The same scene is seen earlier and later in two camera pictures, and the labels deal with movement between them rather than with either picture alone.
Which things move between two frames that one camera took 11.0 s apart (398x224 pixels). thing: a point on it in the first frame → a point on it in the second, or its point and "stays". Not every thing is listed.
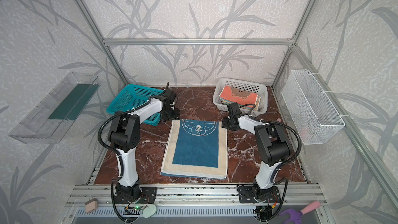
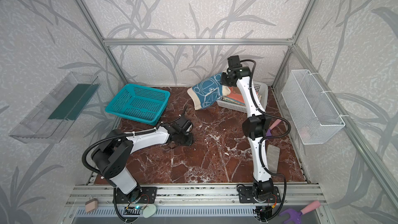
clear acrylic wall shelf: (55, 115) stays
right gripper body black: (228, 124) → (226, 80)
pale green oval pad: (148, 210) stays
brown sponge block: (91, 205) stays
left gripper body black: (171, 113) → (185, 140)
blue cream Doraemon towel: (196, 149) → (208, 91)
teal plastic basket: (132, 96) stays
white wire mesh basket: (315, 118) stays
